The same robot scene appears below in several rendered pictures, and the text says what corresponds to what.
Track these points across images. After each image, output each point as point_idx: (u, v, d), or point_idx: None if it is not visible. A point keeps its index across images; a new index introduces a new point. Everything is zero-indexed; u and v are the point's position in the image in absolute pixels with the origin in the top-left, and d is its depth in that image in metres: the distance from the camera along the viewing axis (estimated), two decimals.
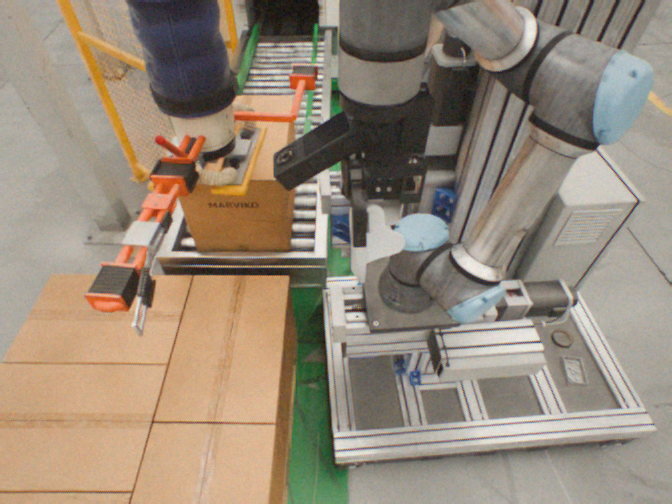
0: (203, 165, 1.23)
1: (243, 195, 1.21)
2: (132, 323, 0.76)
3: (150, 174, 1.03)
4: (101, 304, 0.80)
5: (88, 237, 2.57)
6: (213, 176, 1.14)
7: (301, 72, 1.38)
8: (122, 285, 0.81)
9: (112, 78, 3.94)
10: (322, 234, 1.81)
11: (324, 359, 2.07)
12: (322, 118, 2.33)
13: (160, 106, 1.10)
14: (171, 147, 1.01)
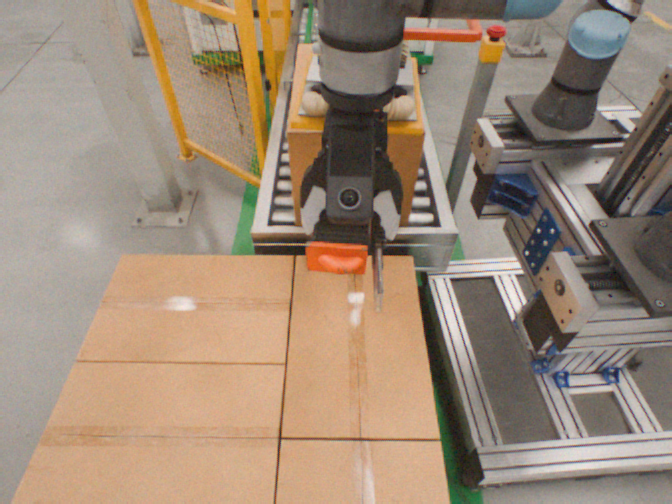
0: None
1: (420, 135, 0.91)
2: (378, 290, 0.47)
3: None
4: (335, 260, 0.50)
5: (137, 220, 2.27)
6: (393, 104, 0.84)
7: None
8: (363, 230, 0.52)
9: (145, 54, 3.64)
10: (445, 207, 1.51)
11: (429, 357, 1.77)
12: None
13: None
14: None
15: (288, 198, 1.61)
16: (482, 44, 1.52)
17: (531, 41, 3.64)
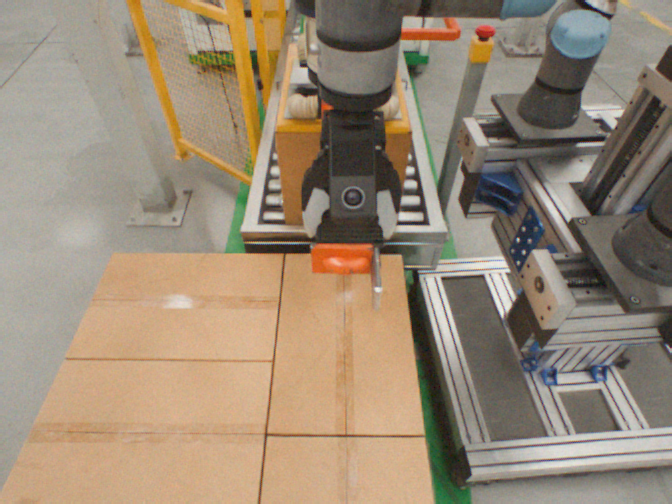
0: None
1: (406, 133, 0.92)
2: (376, 288, 0.47)
3: (318, 92, 0.74)
4: (340, 261, 0.50)
5: (132, 219, 2.27)
6: None
7: None
8: (366, 230, 0.52)
9: (141, 54, 3.65)
10: (435, 206, 1.52)
11: (420, 355, 1.78)
12: (406, 80, 2.03)
13: (311, 6, 0.80)
14: None
15: (279, 197, 1.62)
16: (471, 44, 1.53)
17: (526, 41, 3.64)
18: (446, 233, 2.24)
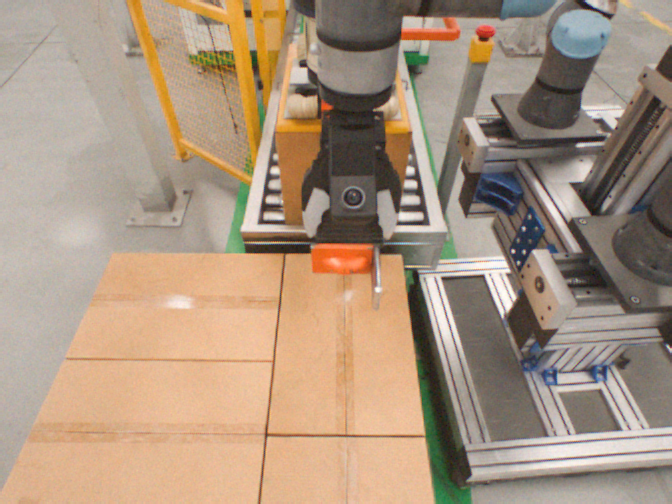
0: None
1: (406, 133, 0.92)
2: (376, 288, 0.47)
3: (318, 92, 0.74)
4: (340, 261, 0.50)
5: (132, 219, 2.27)
6: None
7: None
8: (366, 230, 0.52)
9: (141, 54, 3.65)
10: (435, 206, 1.52)
11: (420, 355, 1.78)
12: (406, 80, 2.03)
13: (311, 6, 0.80)
14: None
15: (279, 197, 1.62)
16: (472, 44, 1.53)
17: (526, 41, 3.64)
18: (446, 233, 2.24)
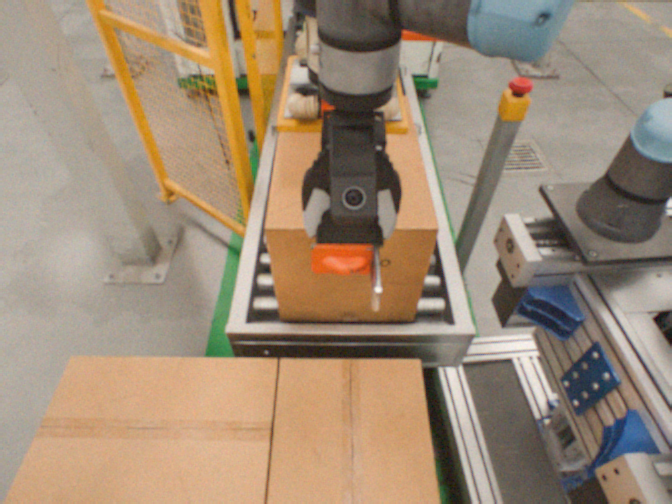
0: None
1: (406, 134, 0.92)
2: (376, 288, 0.47)
3: (318, 92, 0.74)
4: (340, 261, 0.50)
5: (109, 276, 2.02)
6: None
7: None
8: (366, 230, 0.52)
9: (129, 75, 3.40)
10: (459, 294, 1.27)
11: (437, 452, 1.53)
12: (419, 125, 1.78)
13: (312, 6, 0.80)
14: None
15: (273, 278, 1.36)
16: (503, 99, 1.27)
17: (542, 61, 3.39)
18: (463, 292, 1.99)
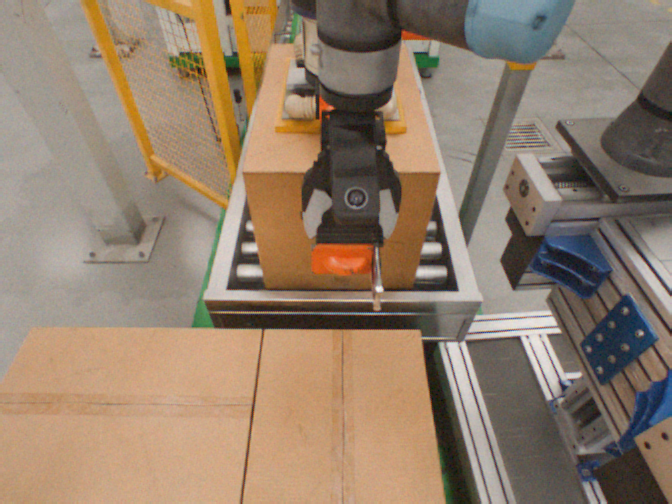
0: None
1: (404, 133, 0.92)
2: (377, 288, 0.47)
3: (316, 92, 0.74)
4: (341, 261, 0.50)
5: (90, 254, 1.90)
6: None
7: None
8: (366, 230, 0.52)
9: (118, 55, 3.28)
10: (463, 260, 1.15)
11: (439, 438, 1.41)
12: (419, 90, 1.66)
13: (308, 7, 0.80)
14: None
15: None
16: None
17: None
18: None
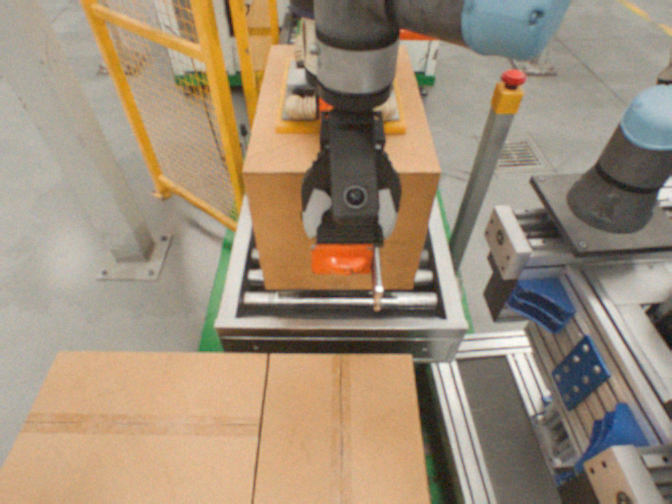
0: None
1: (404, 133, 0.92)
2: (377, 288, 0.47)
3: (316, 93, 0.74)
4: (341, 261, 0.50)
5: (102, 272, 2.01)
6: None
7: None
8: (366, 230, 0.52)
9: (125, 72, 3.38)
10: (451, 289, 1.25)
11: (431, 449, 1.51)
12: None
13: (308, 7, 0.80)
14: None
15: None
16: (496, 91, 1.26)
17: (539, 59, 3.38)
18: (458, 289, 1.98)
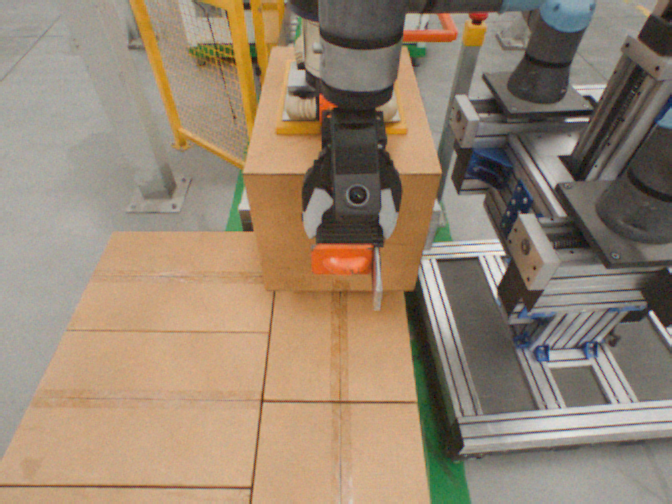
0: None
1: (405, 134, 0.92)
2: (377, 288, 0.47)
3: (316, 94, 0.74)
4: (341, 261, 0.50)
5: (132, 206, 2.30)
6: None
7: None
8: (366, 230, 0.52)
9: (141, 47, 3.68)
10: None
11: (415, 336, 1.81)
12: None
13: (309, 8, 0.80)
14: None
15: None
16: (465, 27, 1.55)
17: (523, 34, 3.67)
18: (442, 219, 2.27)
